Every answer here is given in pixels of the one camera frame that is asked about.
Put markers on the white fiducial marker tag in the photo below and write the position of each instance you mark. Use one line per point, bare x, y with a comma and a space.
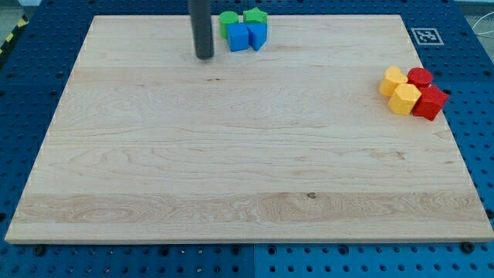
427, 36

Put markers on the yellow heart block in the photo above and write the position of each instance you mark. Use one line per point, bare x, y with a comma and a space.
393, 77

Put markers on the yellow black hazard tape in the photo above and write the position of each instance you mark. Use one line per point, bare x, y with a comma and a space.
14, 34

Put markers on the blue triangular block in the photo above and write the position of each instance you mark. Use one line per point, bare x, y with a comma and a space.
257, 35

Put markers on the green cylinder block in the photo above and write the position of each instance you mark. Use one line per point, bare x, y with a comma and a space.
227, 18

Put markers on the blue cube block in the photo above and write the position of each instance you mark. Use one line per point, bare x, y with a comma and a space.
238, 37

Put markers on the red cylinder block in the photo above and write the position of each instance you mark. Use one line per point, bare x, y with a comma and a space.
420, 77

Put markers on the green star block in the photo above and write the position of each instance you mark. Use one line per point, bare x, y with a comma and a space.
255, 15

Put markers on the red star block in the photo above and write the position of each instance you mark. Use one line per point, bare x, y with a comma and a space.
430, 103

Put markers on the yellow hexagon block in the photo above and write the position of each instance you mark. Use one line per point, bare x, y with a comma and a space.
404, 98

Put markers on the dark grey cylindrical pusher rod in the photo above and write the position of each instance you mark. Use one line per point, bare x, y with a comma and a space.
200, 13

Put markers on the light wooden board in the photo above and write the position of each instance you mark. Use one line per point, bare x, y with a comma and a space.
292, 143

